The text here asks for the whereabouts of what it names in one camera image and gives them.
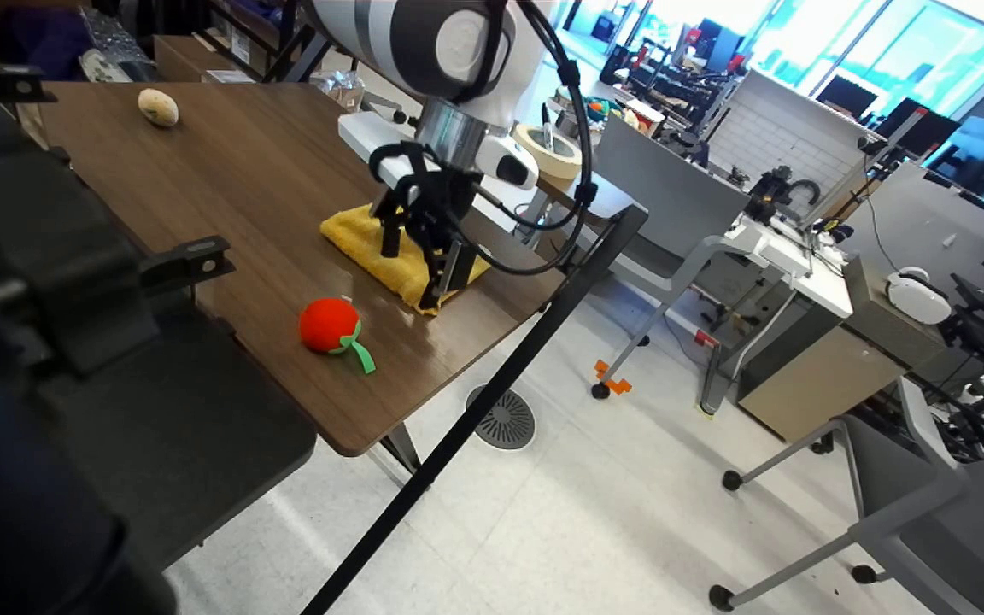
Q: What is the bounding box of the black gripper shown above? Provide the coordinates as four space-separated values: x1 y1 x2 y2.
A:
367 135 485 315

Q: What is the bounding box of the yellow terry towel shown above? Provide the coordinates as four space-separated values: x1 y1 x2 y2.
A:
318 201 496 321

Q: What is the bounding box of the red toy pepper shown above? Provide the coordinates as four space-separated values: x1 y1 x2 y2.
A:
296 292 382 380

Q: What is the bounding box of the beige plush potato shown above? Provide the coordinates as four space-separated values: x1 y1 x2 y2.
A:
133 86 185 129

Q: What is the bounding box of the black slanted table leg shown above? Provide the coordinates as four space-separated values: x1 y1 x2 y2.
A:
299 204 653 615

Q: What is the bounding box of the beige masking tape roll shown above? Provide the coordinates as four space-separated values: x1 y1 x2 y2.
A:
511 118 587 187

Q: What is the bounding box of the long wooden side table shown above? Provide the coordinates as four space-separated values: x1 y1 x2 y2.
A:
318 45 653 230

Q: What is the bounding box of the grey rolling stand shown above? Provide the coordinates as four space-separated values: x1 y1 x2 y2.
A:
587 233 738 404

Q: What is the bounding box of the grey partition panel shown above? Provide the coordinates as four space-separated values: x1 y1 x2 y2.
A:
585 115 749 260

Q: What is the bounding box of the black clamp device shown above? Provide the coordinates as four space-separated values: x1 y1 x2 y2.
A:
743 165 823 225

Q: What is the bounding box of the white device on cart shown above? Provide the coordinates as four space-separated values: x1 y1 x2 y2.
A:
719 209 853 284

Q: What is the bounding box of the grey cart beige panel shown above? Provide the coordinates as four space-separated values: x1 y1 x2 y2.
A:
692 253 914 446

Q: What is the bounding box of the white headset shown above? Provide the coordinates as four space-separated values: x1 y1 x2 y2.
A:
882 267 955 332

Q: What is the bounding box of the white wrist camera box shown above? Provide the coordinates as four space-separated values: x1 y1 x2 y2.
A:
333 110 544 190

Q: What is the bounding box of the black blurred camera mount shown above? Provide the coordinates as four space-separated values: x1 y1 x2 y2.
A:
0 61 318 615

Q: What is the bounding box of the blue wall screen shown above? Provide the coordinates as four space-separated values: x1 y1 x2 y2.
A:
923 112 984 199

